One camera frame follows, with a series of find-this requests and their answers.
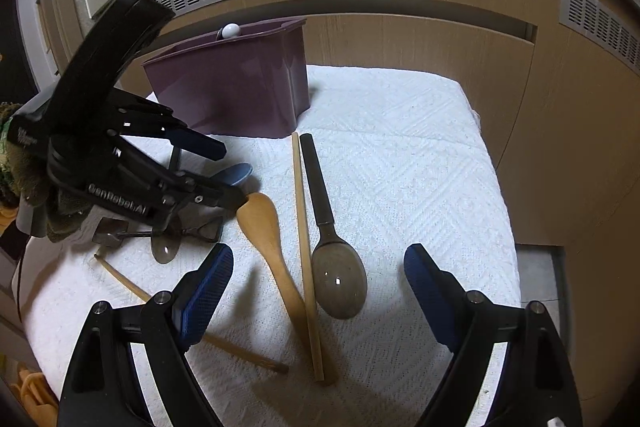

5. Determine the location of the black-handled grey spoon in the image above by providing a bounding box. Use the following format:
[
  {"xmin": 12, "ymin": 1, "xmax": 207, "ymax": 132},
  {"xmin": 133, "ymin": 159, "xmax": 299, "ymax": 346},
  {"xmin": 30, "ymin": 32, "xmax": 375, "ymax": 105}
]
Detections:
[{"xmin": 299, "ymin": 133, "xmax": 368, "ymax": 320}]

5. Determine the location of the dark square spatula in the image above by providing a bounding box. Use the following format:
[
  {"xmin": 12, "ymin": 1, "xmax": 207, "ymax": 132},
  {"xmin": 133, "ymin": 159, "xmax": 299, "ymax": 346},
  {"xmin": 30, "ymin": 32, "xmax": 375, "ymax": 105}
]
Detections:
[{"xmin": 92, "ymin": 217, "xmax": 151, "ymax": 250}]

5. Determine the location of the blue rice paddle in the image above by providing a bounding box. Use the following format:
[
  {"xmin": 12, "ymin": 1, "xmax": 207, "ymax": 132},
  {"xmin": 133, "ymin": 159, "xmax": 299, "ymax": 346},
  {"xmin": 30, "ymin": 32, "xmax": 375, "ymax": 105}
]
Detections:
[{"xmin": 210, "ymin": 163, "xmax": 252, "ymax": 188}]

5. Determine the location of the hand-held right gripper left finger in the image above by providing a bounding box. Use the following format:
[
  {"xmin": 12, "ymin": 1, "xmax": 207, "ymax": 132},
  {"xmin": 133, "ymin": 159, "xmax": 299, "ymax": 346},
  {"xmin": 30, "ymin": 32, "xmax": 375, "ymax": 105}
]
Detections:
[{"xmin": 57, "ymin": 242, "xmax": 235, "ymax": 427}]

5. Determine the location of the steel spoon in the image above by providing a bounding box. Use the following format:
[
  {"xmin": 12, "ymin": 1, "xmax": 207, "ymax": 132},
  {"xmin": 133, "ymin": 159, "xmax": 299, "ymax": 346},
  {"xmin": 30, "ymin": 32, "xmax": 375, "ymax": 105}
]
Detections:
[{"xmin": 151, "ymin": 212, "xmax": 183, "ymax": 265}]

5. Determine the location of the short grey vent grille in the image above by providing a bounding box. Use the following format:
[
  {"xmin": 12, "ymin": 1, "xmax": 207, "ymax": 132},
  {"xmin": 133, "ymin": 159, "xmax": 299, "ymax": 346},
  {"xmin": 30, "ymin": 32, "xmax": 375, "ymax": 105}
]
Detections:
[{"xmin": 560, "ymin": 0, "xmax": 640, "ymax": 75}]

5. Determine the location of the purple plastic container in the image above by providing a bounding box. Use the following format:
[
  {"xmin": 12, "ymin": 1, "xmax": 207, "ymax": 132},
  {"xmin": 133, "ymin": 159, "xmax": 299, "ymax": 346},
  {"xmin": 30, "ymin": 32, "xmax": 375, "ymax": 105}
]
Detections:
[{"xmin": 141, "ymin": 18, "xmax": 312, "ymax": 139}]

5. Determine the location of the yellow plastic object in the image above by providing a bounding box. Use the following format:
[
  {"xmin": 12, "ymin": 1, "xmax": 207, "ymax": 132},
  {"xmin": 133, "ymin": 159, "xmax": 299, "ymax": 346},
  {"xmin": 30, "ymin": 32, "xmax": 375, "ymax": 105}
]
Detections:
[{"xmin": 10, "ymin": 367, "xmax": 58, "ymax": 427}]

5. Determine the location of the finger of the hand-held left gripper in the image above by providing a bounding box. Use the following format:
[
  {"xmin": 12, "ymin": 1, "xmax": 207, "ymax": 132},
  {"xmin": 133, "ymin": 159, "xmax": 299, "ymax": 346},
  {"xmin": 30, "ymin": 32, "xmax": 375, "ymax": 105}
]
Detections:
[
  {"xmin": 116, "ymin": 146, "xmax": 251, "ymax": 214},
  {"xmin": 107, "ymin": 88, "xmax": 228, "ymax": 162}
]

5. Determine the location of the wooden chopstick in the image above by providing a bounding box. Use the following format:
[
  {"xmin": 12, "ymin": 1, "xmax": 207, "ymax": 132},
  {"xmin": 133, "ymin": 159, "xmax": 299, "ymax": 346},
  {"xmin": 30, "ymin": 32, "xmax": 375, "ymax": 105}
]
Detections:
[
  {"xmin": 291, "ymin": 132, "xmax": 326, "ymax": 382},
  {"xmin": 94, "ymin": 253, "xmax": 290, "ymax": 375}
]

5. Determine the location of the white textured towel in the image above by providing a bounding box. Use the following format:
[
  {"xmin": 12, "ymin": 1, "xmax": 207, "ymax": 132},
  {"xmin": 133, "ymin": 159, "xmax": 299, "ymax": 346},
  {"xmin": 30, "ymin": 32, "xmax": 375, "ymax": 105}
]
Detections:
[{"xmin": 12, "ymin": 64, "xmax": 523, "ymax": 427}]

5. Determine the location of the person's left hand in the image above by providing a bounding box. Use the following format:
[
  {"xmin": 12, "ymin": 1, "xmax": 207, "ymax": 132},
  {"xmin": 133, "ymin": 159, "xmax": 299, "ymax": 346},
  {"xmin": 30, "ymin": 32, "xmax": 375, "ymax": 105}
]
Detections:
[{"xmin": 0, "ymin": 102, "xmax": 88, "ymax": 243}]

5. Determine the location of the grey metal utensil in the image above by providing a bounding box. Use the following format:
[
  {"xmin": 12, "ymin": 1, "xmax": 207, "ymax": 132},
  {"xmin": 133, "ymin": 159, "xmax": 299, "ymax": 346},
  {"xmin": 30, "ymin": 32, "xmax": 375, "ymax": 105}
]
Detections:
[{"xmin": 180, "ymin": 216, "xmax": 224, "ymax": 244}]

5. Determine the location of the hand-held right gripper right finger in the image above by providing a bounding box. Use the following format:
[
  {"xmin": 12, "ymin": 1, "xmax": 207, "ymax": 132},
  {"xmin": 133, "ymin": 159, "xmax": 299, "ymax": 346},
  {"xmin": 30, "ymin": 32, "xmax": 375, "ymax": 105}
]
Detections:
[{"xmin": 403, "ymin": 243, "xmax": 585, "ymax": 427}]

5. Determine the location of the wooden spoon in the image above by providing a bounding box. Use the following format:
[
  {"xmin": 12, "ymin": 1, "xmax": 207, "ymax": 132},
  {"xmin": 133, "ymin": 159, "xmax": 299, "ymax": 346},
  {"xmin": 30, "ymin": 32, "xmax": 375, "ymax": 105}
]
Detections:
[{"xmin": 236, "ymin": 192, "xmax": 333, "ymax": 385}]

